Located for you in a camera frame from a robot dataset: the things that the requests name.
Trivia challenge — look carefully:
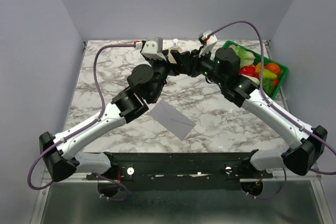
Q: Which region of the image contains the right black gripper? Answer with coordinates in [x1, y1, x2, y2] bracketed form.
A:
[187, 46, 226, 88]

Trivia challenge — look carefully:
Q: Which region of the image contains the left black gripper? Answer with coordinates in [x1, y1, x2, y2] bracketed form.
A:
[146, 50, 190, 103]

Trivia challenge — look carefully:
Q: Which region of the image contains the grey envelope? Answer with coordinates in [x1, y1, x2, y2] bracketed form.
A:
[149, 100, 196, 140]

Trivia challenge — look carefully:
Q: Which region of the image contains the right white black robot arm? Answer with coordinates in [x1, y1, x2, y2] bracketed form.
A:
[180, 48, 327, 178]

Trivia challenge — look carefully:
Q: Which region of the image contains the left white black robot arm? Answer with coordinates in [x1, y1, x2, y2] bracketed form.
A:
[39, 49, 188, 182]

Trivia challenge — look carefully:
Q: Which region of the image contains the beige soap pump bottle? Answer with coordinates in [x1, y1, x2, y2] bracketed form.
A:
[169, 38, 182, 53]

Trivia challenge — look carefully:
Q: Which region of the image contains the green toy lettuce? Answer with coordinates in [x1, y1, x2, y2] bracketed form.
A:
[230, 45, 255, 68]

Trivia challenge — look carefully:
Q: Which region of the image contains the red toy pepper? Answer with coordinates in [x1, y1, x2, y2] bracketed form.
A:
[239, 66, 255, 77]

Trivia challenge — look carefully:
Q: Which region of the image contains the yellow toy pepper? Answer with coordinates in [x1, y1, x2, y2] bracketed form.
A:
[255, 62, 264, 74]

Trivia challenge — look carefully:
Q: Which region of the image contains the white toy radish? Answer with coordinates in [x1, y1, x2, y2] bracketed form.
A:
[245, 75, 260, 86]

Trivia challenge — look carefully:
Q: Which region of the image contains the green toy pear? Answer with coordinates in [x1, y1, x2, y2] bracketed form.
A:
[262, 69, 277, 81]

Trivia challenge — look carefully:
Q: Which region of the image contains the green toy leaf vegetable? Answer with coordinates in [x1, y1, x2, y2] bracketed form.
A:
[262, 79, 275, 97]

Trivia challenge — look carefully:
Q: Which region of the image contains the orange toy tomato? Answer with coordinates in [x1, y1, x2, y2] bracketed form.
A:
[265, 62, 281, 76]

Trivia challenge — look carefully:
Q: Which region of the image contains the green plastic basket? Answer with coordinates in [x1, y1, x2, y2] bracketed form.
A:
[223, 40, 289, 99]

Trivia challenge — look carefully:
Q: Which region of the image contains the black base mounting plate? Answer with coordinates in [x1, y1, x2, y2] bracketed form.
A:
[102, 152, 272, 191]

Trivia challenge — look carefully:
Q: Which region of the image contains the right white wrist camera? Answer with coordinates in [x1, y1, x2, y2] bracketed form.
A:
[198, 30, 218, 58]

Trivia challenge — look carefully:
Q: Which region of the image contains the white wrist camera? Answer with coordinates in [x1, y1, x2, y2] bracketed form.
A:
[140, 37, 165, 60]
[198, 30, 218, 58]

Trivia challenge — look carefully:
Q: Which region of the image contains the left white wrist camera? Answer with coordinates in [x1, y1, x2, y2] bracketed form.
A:
[140, 37, 165, 60]

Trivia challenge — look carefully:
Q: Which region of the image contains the aluminium frame rail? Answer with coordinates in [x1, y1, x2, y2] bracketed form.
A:
[41, 166, 322, 183]

